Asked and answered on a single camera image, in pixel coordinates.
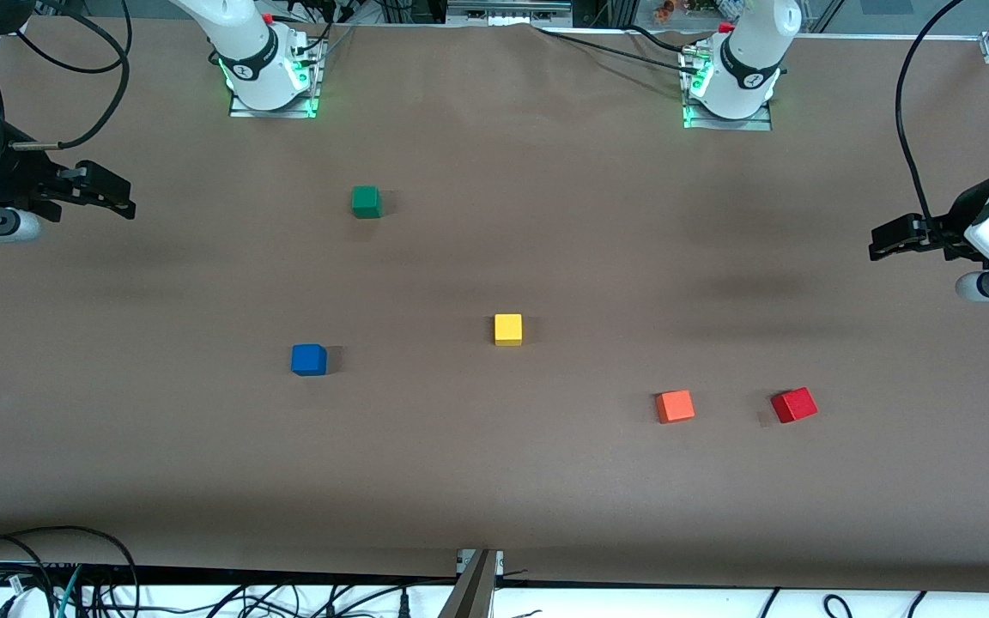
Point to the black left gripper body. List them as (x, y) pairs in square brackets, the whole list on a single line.
[(964, 214)]

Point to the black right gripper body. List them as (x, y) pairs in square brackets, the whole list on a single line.
[(12, 176)]

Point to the red wooden block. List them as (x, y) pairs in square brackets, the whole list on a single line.
[(794, 404)]

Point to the blue wooden block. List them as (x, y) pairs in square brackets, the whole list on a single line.
[(308, 359)]

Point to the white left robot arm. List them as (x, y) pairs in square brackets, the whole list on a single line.
[(748, 60)]

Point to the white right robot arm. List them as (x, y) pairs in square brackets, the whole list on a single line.
[(250, 60)]

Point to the green wooden block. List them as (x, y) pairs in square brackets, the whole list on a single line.
[(366, 201)]

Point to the orange wooden block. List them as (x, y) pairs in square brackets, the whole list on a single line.
[(675, 406)]

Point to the paper table cover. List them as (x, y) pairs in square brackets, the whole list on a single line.
[(494, 257)]

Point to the yellow wooden block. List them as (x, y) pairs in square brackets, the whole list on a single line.
[(508, 328)]

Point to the aluminium profile bar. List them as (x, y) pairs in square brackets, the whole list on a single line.
[(470, 592)]

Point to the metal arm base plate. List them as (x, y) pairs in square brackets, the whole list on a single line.
[(731, 124), (316, 73)]

